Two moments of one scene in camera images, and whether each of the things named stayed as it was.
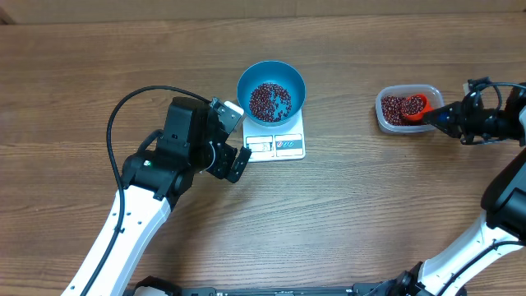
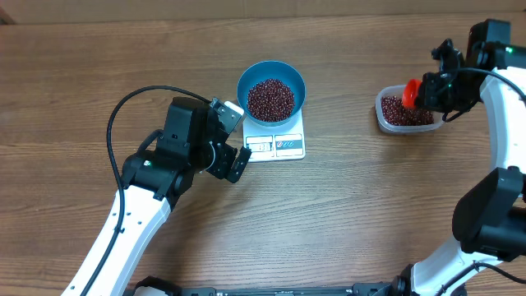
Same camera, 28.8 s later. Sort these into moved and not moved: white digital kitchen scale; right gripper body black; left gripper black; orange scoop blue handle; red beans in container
Moved: orange scoop blue handle; right gripper body black
Not moved: white digital kitchen scale; left gripper black; red beans in container
